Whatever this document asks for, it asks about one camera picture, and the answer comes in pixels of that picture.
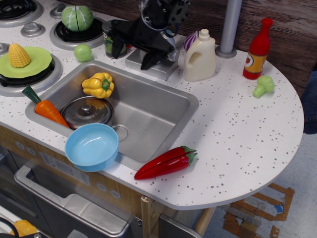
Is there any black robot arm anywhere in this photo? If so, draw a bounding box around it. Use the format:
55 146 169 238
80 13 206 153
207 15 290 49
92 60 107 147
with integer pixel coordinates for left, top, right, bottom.
108 0 190 70

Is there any silver toy faucet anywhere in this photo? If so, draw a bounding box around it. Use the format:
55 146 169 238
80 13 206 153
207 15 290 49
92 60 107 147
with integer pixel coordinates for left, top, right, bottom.
125 0 179 81

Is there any wooden cabinet leg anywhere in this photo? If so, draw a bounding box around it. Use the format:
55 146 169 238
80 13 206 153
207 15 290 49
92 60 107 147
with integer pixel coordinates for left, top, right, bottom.
194 207 215 236

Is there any yellow object bottom left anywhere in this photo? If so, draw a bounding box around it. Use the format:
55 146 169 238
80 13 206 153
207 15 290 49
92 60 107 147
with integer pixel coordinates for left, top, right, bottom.
13 220 38 237

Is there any green toy pear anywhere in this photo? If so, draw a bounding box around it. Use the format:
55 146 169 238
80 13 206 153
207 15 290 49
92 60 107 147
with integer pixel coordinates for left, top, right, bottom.
74 44 93 62

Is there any light blue plastic bowl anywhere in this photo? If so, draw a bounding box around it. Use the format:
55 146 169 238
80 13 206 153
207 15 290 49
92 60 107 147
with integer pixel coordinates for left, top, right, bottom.
65 123 119 172

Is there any silver stove knob left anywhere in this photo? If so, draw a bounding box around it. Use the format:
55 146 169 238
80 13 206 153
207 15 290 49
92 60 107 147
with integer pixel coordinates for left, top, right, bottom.
0 43 10 57

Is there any silver stove knob rear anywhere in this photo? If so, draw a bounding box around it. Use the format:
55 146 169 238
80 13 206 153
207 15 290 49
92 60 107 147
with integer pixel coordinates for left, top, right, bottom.
50 3 66 19

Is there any red toy ketchup bottle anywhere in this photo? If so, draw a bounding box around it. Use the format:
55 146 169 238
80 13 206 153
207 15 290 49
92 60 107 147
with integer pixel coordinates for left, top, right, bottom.
243 18 273 80

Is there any silver pot with lid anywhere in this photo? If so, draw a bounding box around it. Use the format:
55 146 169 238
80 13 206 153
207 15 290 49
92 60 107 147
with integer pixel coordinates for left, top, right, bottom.
61 96 114 130

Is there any orange toy carrot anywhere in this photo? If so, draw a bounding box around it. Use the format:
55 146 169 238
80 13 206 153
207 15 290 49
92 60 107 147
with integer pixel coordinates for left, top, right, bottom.
22 86 69 128

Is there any left front stove burner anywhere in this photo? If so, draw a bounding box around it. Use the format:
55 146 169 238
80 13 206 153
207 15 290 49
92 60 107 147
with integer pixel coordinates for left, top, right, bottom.
0 54 62 97

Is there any green plastic plate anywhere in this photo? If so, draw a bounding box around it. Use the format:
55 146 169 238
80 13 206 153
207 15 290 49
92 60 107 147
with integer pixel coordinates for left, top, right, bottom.
0 47 52 78

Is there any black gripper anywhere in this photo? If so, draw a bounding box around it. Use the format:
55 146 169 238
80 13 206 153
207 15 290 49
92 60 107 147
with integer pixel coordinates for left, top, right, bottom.
108 18 175 70

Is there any yellow toy corn cob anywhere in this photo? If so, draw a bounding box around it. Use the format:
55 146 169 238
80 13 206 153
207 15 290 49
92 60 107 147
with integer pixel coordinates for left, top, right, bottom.
8 43 31 68

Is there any grey vertical pole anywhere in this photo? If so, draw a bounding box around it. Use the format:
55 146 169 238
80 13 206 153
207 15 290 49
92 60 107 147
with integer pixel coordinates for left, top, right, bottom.
215 0 242 59

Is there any cream toy detergent bottle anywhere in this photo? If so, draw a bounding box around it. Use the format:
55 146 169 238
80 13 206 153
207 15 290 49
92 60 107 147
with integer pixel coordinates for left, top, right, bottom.
184 29 216 81

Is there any purple toy onion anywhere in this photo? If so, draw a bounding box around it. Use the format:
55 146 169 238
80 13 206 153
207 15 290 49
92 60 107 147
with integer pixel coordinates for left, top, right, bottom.
183 31 199 52

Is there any green toy broccoli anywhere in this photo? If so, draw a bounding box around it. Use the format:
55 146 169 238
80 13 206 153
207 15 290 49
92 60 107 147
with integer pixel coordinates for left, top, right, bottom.
253 75 275 98

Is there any yellow toy bell pepper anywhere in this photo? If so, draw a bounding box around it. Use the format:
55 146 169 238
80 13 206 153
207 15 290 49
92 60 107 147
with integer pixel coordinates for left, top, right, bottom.
81 72 114 99

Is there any silver stove knob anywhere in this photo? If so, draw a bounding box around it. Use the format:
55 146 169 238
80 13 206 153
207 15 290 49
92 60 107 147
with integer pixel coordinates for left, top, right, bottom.
0 43 10 57
50 3 66 19
20 22 46 38

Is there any back left stove burner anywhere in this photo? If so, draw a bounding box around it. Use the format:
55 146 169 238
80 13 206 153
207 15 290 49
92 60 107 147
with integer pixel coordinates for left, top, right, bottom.
0 0 44 28

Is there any black cable bottom left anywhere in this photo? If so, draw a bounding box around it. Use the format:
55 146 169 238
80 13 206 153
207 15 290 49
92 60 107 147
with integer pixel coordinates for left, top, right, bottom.
0 217 20 236

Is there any red toy chili pepper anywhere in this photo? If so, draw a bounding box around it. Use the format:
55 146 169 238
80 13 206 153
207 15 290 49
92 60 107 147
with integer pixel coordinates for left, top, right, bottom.
134 146 198 180

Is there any blue jeans person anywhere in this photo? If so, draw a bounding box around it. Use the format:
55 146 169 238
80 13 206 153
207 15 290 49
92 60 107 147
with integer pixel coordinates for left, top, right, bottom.
301 71 317 134

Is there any green labelled toy can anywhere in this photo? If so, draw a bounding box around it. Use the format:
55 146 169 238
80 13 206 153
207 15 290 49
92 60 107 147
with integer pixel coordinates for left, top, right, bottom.
102 20 114 59

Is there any silver oven door handle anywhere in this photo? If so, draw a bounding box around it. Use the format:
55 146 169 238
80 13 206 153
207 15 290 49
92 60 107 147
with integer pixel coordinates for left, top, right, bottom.
15 166 133 238

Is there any green toy cabbage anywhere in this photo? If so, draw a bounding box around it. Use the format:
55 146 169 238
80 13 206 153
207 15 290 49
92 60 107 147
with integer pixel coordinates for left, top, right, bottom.
61 5 94 32

